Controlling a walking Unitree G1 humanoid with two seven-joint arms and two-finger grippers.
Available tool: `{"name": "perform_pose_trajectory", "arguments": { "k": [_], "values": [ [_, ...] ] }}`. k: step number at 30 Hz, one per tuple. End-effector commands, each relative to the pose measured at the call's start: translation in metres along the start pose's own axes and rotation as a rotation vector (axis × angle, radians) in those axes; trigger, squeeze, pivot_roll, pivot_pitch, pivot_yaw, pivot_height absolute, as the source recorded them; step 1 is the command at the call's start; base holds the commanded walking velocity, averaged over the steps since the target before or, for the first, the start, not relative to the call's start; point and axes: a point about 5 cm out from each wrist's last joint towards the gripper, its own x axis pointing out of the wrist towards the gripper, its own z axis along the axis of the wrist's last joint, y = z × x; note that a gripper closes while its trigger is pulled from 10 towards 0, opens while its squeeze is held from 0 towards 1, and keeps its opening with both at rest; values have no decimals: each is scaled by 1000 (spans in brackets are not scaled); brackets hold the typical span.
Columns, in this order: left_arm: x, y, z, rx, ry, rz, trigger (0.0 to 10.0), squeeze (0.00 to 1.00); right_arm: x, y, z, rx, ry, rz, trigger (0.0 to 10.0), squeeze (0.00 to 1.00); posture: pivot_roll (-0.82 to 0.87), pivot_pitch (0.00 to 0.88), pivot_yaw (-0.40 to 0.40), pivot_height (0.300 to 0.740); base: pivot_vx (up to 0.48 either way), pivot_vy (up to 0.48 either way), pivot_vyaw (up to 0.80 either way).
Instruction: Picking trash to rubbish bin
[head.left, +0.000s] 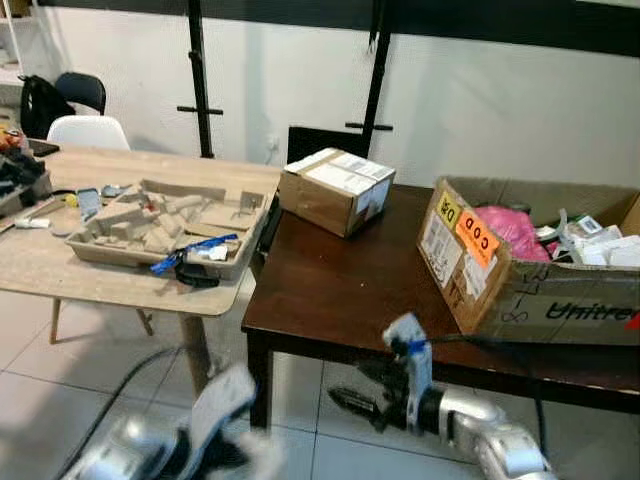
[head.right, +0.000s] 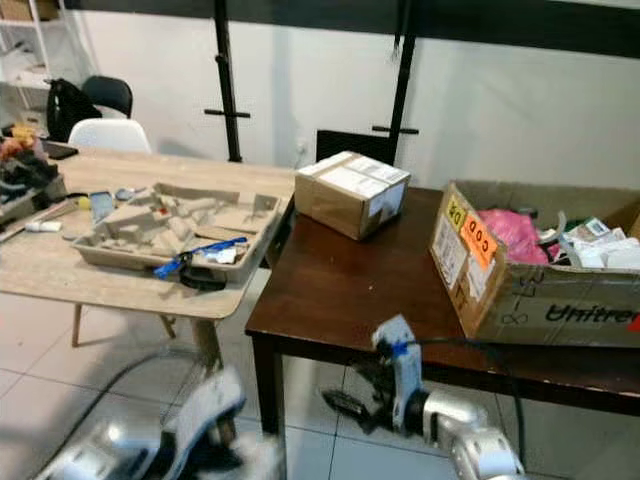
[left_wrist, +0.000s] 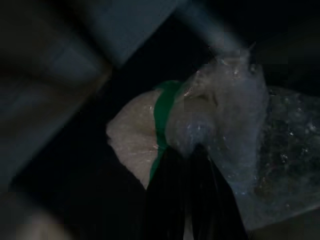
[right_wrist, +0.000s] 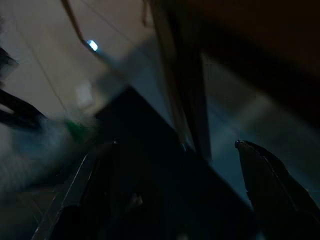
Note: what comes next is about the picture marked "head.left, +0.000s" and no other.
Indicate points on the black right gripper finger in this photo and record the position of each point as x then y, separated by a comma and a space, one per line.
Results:
368, 374
352, 407

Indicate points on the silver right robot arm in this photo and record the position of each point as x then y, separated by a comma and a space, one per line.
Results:
495, 435

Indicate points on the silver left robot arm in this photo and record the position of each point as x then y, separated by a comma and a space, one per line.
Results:
125, 450

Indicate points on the dark brown wooden table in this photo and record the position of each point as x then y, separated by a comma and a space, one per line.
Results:
340, 290

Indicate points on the large open cardboard box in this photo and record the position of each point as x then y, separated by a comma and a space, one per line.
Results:
540, 300

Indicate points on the small closed cardboard box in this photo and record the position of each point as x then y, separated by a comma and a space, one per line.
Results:
330, 195

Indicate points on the black tape roll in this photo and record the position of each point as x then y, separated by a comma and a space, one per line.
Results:
197, 275

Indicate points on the pink plastic bag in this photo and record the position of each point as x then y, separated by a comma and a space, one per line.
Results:
512, 232

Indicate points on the blue white wrapper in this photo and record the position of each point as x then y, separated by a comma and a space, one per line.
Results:
195, 252

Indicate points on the moulded pulp packing tray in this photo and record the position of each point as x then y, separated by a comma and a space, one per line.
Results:
120, 245

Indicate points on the black rectangular panel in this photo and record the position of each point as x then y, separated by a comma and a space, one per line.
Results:
320, 142

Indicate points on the light wooden table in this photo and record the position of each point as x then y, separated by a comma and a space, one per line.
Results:
60, 265

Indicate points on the white plastic packaging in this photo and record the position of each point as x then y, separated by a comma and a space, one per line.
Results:
605, 248

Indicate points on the black stand pole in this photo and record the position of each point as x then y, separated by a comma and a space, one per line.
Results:
198, 70
375, 90

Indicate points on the white tube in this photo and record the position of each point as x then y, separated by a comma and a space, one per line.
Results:
32, 223

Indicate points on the black gadget pile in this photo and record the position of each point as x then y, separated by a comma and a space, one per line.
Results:
20, 180

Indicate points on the white plastic chair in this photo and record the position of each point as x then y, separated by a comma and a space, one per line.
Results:
88, 132

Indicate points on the black notebook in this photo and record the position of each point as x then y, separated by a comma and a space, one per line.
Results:
44, 147

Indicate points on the orange toy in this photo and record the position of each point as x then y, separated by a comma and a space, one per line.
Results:
10, 140

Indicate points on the black office chair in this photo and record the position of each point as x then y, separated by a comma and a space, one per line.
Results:
85, 90

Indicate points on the black backpack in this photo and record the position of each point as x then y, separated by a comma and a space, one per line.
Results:
42, 105

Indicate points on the white shelf rack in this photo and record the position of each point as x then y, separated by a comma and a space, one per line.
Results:
15, 40

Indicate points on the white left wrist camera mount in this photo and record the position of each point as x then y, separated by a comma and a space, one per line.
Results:
222, 400

